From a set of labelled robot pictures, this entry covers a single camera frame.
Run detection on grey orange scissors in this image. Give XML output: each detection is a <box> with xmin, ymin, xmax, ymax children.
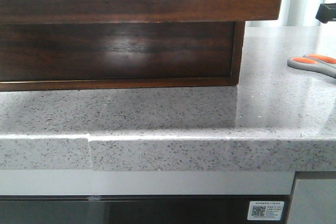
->
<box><xmin>287</xmin><ymin>54</ymin><xmax>335</xmax><ymax>78</ymax></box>

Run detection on dark wooden drawer cabinet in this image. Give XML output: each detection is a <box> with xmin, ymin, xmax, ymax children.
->
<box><xmin>0</xmin><ymin>20</ymin><xmax>246</xmax><ymax>91</ymax></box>

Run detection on white curtain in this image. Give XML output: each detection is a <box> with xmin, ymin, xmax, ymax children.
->
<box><xmin>246</xmin><ymin>0</ymin><xmax>335</xmax><ymax>27</ymax></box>

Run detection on grey cabinet under counter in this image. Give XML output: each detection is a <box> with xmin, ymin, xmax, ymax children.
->
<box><xmin>1</xmin><ymin>170</ymin><xmax>335</xmax><ymax>223</ymax></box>

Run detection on white QR code sticker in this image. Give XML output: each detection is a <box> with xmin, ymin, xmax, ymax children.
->
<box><xmin>247</xmin><ymin>201</ymin><xmax>285</xmax><ymax>221</ymax></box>

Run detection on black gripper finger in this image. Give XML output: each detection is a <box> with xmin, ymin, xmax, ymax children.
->
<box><xmin>316</xmin><ymin>3</ymin><xmax>336</xmax><ymax>24</ymax></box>

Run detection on dark wooden drawer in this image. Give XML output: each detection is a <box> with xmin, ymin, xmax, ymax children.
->
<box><xmin>0</xmin><ymin>22</ymin><xmax>236</xmax><ymax>81</ymax></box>
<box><xmin>1</xmin><ymin>0</ymin><xmax>281</xmax><ymax>24</ymax></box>

